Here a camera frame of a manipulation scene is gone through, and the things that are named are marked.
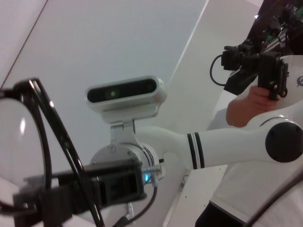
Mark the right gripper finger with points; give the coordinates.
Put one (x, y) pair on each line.
(40, 208)

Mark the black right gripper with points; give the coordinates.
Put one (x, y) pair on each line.
(123, 170)

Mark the black glasses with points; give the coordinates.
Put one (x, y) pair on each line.
(50, 111)

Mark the black handheld control rig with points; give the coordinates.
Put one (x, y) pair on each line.
(267, 63)

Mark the bare person forearm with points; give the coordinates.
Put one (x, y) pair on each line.
(239, 113)

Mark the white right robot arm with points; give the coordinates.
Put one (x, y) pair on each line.
(225, 146)

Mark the bare person hand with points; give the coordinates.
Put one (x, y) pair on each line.
(262, 99)

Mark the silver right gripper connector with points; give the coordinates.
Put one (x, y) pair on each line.
(154, 173)

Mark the person with black device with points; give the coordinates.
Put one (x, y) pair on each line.
(260, 194)

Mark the dark background equipment rack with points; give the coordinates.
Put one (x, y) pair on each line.
(284, 23)

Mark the silver right camera bracket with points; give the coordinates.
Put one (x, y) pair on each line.
(123, 134)

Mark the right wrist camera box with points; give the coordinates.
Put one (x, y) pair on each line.
(123, 92)

